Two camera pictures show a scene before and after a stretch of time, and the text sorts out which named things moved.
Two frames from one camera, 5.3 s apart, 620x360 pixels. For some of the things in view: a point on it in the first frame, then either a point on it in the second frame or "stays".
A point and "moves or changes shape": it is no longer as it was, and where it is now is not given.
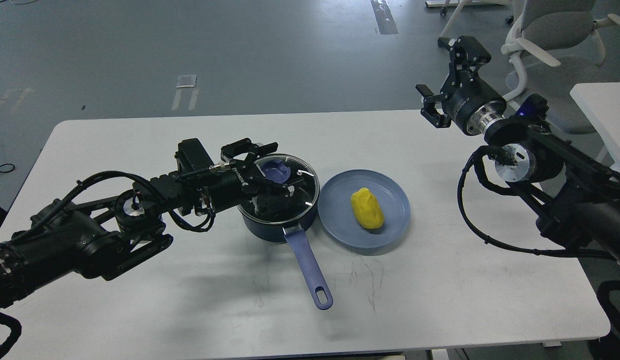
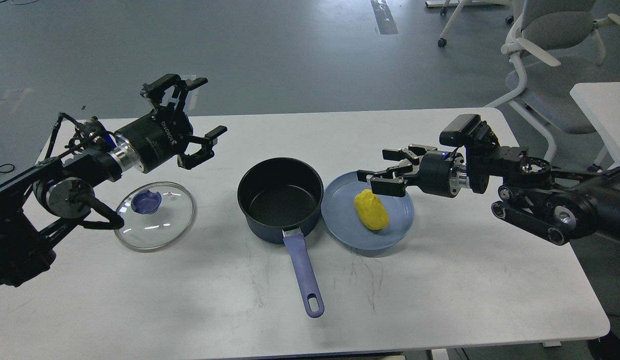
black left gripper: x=226 y=189 → x=154 y=138
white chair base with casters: x=459 y=5 stays
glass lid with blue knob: x=289 y=169 moves or changes shape
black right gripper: x=467 y=98 → x=441 y=173
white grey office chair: x=558 y=49 stays
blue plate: x=339 y=221 stays
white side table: x=605 y=107 stays
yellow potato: x=367 y=208 stays
